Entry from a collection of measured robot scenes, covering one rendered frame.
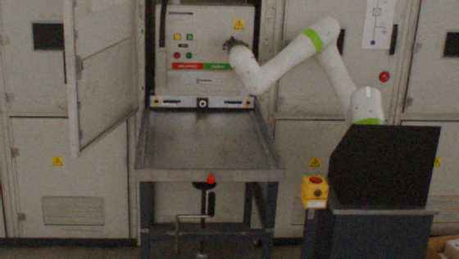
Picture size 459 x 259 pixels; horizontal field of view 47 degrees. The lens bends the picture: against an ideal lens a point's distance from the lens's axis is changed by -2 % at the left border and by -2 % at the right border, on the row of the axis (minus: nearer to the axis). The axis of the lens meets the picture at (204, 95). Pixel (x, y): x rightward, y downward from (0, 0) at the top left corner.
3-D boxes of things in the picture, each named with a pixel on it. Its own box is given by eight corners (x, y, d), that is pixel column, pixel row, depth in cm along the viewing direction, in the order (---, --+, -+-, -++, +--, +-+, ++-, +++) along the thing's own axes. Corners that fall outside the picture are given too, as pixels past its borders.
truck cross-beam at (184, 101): (253, 107, 279) (254, 97, 277) (150, 106, 276) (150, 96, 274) (252, 104, 284) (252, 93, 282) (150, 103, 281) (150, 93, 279)
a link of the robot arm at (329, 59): (377, 132, 244) (329, 41, 268) (384, 118, 230) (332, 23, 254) (351, 142, 243) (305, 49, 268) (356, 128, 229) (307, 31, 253)
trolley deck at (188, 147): (284, 181, 219) (286, 169, 217) (134, 181, 216) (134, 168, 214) (260, 120, 283) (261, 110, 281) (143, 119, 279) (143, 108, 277)
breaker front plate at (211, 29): (248, 99, 278) (254, 8, 262) (155, 98, 275) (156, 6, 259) (248, 98, 279) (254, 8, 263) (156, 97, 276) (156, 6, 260)
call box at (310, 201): (325, 209, 198) (329, 184, 195) (305, 209, 198) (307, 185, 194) (320, 197, 206) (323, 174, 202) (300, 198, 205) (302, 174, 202)
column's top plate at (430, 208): (408, 176, 240) (409, 173, 239) (439, 215, 209) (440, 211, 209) (315, 175, 238) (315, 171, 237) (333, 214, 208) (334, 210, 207)
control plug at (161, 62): (166, 88, 263) (166, 53, 257) (156, 88, 262) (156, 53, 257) (166, 83, 270) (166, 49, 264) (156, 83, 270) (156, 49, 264)
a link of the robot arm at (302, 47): (295, 32, 246) (307, 33, 235) (306, 53, 249) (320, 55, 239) (234, 78, 238) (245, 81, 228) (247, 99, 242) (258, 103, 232)
